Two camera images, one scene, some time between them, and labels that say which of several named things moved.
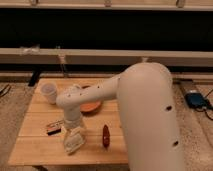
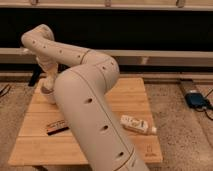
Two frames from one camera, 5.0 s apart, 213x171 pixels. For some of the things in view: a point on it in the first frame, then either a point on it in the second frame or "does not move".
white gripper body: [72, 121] -> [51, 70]
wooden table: [41, 140] does not move
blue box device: [196, 100] does not move
